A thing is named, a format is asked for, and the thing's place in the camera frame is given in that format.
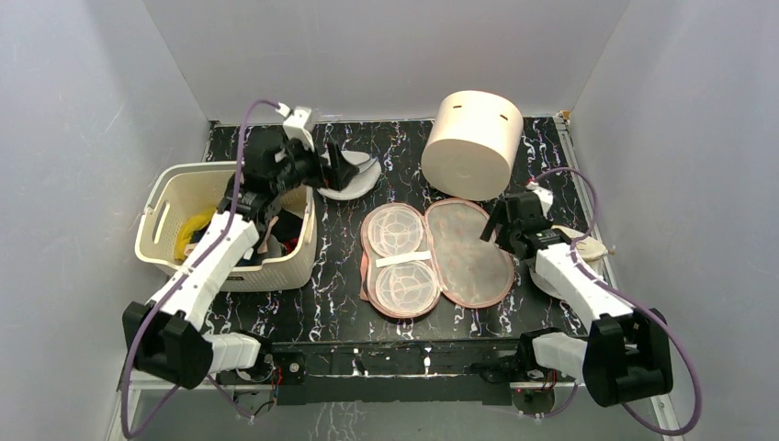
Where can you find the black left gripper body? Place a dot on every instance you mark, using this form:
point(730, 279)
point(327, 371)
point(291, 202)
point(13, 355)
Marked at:
point(303, 168)

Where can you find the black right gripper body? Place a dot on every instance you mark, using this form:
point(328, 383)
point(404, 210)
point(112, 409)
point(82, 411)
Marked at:
point(504, 223)

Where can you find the floral mesh laundry bag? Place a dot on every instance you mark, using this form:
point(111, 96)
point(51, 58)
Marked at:
point(411, 259)

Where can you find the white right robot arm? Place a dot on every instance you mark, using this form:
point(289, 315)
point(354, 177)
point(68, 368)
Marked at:
point(626, 355)

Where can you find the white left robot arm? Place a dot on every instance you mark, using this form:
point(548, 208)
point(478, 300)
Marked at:
point(163, 334)

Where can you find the white mesh laundry bag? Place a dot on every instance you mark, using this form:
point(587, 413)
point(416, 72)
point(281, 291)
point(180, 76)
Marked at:
point(369, 172)

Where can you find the beige round mesh bag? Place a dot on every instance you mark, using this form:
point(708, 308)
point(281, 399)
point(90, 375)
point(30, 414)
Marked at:
point(592, 251)

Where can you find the cream round drum container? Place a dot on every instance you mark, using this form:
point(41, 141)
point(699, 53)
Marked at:
point(471, 149)

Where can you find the pink garment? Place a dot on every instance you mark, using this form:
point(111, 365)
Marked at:
point(269, 246)

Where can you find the yellow garment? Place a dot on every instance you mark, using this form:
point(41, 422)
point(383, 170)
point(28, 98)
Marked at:
point(188, 229)

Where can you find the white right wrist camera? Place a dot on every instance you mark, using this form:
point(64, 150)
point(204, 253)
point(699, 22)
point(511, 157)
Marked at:
point(544, 195)

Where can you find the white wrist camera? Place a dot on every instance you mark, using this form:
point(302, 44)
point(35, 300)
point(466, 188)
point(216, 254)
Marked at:
point(544, 195)
point(306, 122)

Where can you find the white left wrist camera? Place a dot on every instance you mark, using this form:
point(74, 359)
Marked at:
point(306, 122)

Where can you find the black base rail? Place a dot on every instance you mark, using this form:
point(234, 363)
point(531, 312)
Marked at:
point(487, 371)

